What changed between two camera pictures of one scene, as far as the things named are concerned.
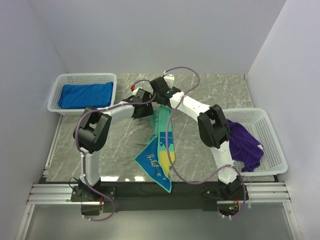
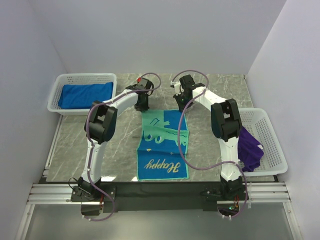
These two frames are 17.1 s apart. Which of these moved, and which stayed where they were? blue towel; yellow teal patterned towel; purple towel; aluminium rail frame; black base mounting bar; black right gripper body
Moved: black right gripper body; yellow teal patterned towel
Stayed: blue towel; aluminium rail frame; purple towel; black base mounting bar
